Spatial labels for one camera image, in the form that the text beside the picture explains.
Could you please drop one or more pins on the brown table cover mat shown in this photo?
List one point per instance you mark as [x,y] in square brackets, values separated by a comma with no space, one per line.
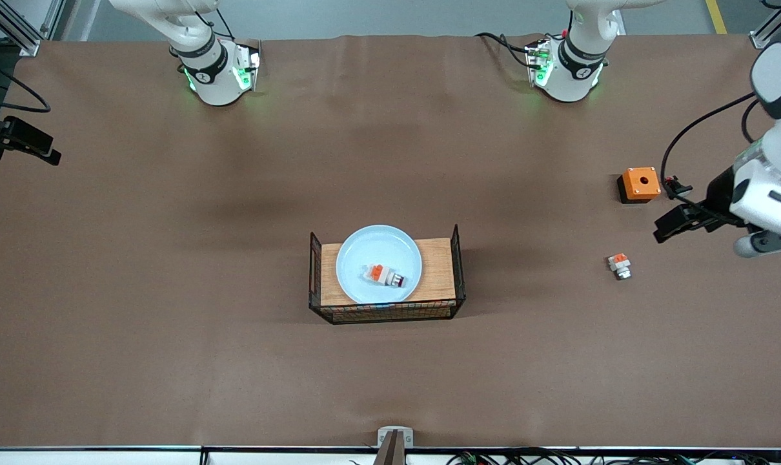
[171,258]

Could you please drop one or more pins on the orange button enclosure box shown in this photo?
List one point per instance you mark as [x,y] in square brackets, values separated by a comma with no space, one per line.
[641,183]

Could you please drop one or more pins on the wooden board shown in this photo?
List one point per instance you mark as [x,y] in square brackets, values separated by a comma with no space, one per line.
[439,271]

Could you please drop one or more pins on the light blue round plate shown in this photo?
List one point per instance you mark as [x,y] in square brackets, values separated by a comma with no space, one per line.
[365,252]

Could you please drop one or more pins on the red cap push button switch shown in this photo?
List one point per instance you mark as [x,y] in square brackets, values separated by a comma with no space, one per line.
[383,276]

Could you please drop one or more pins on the silver base connector panel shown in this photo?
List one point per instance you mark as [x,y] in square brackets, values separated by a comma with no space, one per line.
[248,64]
[537,61]

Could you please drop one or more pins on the silver cap push button switch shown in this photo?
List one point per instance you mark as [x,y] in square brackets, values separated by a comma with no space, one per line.
[619,265]

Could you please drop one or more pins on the aluminium frame profile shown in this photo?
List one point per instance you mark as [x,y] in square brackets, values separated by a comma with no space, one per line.
[13,29]
[768,29]
[53,16]

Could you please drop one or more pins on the white table edge rail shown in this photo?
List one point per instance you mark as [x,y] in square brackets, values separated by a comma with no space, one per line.
[106,457]

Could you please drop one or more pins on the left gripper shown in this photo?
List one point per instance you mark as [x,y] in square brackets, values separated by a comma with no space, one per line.
[718,191]

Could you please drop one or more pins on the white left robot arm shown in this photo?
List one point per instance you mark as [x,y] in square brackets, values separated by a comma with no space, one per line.
[568,84]

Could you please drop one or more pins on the black mushroom push button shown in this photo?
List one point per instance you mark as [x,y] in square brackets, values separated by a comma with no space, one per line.
[678,189]

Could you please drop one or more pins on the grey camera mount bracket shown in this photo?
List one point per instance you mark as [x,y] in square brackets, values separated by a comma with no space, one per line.
[395,442]

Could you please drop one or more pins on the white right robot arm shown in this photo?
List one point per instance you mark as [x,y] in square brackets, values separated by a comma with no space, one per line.
[213,84]

